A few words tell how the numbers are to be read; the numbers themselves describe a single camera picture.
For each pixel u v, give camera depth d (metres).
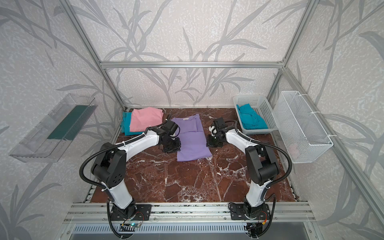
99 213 0.75
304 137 0.61
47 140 0.64
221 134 0.69
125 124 1.03
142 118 1.06
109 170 0.47
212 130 0.85
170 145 0.78
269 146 0.49
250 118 1.07
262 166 0.48
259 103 1.19
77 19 0.75
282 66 0.94
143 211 0.74
